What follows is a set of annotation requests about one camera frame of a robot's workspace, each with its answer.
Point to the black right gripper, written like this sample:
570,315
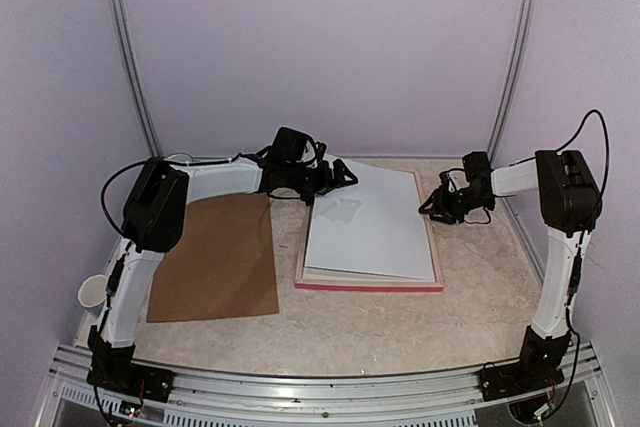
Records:
440,200

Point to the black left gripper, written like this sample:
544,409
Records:
327,181

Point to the white mat board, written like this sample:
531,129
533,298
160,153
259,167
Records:
370,222
320,274

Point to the pink wooden picture frame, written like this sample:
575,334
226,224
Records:
370,284

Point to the brown backing board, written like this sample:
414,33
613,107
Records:
223,266

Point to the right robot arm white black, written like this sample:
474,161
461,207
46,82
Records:
570,203

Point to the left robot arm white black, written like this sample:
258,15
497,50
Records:
154,212

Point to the white and blue mug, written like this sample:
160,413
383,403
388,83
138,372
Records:
92,294

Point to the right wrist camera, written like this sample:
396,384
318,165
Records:
447,182

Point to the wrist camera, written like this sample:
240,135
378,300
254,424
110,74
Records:
319,150
447,182

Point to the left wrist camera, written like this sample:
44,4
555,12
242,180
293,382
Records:
319,150

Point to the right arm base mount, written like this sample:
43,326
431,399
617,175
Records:
537,367

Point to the aluminium front rail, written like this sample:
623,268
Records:
202,397

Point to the right aluminium corner post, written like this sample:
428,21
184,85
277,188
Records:
517,54

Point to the aluminium corner post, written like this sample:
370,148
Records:
517,54
123,37

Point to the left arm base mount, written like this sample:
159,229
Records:
113,369

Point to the left aluminium corner post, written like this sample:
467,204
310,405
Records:
123,37

